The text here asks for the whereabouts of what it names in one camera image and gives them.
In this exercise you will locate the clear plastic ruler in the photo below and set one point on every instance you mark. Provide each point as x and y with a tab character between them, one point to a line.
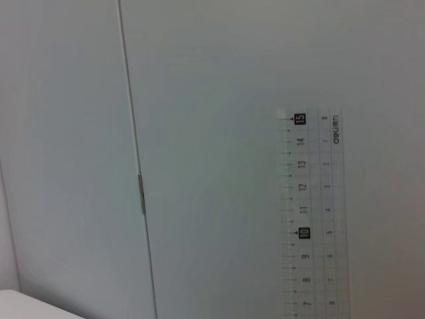
312	216

